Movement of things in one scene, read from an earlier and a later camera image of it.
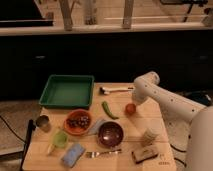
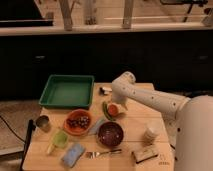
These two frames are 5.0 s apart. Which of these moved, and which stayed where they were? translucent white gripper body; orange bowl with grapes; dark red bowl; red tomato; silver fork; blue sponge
Moved: translucent white gripper body; red tomato
Stayed: blue sponge; silver fork; orange bowl with grapes; dark red bowl
